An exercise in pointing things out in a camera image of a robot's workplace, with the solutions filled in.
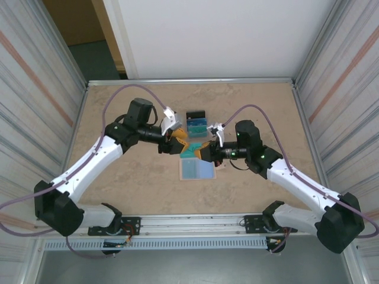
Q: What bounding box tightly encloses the teal VIP credit card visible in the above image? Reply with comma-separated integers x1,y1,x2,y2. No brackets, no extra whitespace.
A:
188,125,208,139
179,143,205,159

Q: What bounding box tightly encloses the clear acrylic card box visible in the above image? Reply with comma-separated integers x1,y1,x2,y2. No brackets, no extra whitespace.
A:
185,109,211,140

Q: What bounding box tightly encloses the aluminium table edge bar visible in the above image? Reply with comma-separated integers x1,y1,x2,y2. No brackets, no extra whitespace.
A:
87,77,297,88

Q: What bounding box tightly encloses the aluminium table side bar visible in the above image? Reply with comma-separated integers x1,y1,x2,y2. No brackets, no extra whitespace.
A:
54,84,89,215
291,82,331,208

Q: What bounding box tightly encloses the grey metal base panel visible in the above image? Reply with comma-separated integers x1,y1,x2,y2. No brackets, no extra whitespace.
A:
35,248,356,284

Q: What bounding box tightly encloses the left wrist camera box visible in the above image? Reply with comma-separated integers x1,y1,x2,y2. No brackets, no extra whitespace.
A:
160,105,185,135

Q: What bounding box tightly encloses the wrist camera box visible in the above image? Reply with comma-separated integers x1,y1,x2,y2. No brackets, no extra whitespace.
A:
160,105,185,135
207,121,227,143

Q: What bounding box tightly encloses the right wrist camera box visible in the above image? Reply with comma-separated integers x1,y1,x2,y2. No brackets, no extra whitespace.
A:
207,121,227,143

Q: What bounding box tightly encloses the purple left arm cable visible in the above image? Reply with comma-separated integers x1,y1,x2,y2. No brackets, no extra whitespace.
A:
0,84,167,259

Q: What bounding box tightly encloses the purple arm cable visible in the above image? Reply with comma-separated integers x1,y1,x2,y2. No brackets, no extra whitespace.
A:
0,84,167,259
221,104,379,255

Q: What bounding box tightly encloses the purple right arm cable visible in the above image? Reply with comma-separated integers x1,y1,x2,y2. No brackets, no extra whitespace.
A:
221,104,379,255

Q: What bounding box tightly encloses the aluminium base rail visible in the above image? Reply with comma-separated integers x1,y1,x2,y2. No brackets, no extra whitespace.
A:
79,212,320,237

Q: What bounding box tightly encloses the white door frame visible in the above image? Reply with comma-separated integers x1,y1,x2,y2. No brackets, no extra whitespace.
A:
102,0,140,80

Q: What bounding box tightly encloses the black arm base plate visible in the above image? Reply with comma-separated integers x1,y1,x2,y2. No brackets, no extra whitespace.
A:
88,217,142,237
242,214,298,236

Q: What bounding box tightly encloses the slotted grey cable duct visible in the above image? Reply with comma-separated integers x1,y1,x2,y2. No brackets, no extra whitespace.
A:
43,237,269,251

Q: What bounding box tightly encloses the small circuit board with wires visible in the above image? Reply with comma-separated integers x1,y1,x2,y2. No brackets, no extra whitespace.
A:
266,235,287,247
102,236,133,248

